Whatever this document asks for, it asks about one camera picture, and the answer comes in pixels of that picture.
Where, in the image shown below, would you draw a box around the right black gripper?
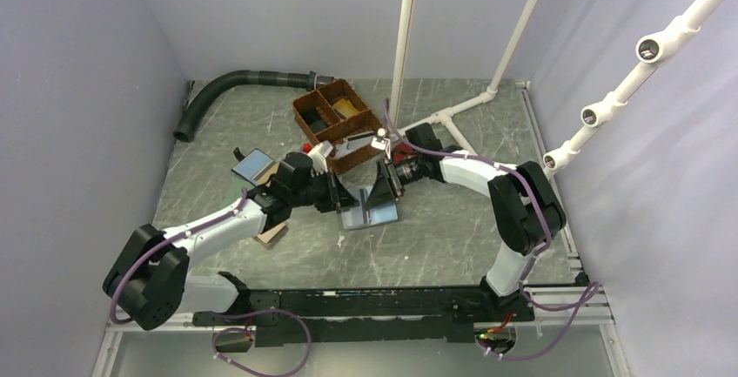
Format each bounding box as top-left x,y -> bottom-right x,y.
365,154 -> 424,210

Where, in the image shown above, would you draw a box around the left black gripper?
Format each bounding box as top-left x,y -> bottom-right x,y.
290,165 -> 359,213

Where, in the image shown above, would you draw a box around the grey leather card holder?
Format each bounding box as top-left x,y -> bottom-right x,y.
338,185 -> 399,230

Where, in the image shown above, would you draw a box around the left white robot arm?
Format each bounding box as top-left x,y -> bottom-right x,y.
102,150 -> 359,330

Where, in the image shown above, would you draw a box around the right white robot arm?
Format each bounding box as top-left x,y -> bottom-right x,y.
366,124 -> 567,320

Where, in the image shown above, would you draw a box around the silver card in sleeve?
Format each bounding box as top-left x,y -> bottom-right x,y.
357,186 -> 372,227

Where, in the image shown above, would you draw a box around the cards in basket front compartment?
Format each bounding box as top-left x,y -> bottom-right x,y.
334,131 -> 374,158

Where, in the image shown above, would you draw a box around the black card in basket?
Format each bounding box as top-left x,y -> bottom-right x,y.
301,109 -> 328,134

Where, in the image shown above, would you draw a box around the beige snap card holder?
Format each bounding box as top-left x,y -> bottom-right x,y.
254,223 -> 288,250

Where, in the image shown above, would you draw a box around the open blue card wallet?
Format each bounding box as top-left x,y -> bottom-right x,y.
231,147 -> 279,186

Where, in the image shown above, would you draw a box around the brown woven divided basket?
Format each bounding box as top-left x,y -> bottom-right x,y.
292,78 -> 382,174

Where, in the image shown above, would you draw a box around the white PVC pipe frame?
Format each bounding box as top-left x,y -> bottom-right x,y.
387,0 -> 558,154

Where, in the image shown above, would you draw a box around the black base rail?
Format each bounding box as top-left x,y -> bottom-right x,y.
192,285 -> 535,347

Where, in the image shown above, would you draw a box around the black corrugated hose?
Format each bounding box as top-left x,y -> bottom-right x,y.
171,70 -> 338,145

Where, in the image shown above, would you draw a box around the white pipe camera boom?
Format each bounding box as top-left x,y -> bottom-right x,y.
542,0 -> 725,179

